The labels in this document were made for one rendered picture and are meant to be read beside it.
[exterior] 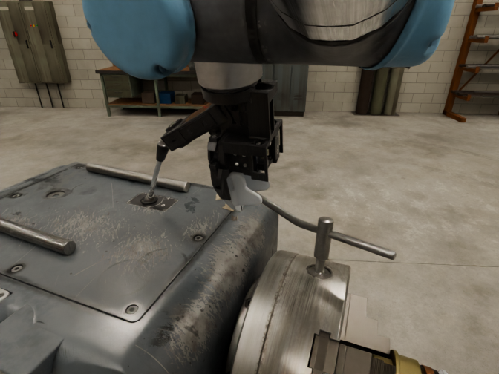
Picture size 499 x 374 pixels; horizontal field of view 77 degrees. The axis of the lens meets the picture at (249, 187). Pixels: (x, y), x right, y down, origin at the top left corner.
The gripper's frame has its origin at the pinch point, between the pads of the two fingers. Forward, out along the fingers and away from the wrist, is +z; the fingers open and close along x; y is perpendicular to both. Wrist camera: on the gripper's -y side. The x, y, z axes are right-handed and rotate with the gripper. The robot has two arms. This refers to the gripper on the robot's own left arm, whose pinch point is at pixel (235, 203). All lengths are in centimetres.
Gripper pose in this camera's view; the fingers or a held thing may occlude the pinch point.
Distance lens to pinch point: 50.4
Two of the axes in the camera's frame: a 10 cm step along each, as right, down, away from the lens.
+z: 0.9, 7.6, 6.4
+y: 9.3, 1.6, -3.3
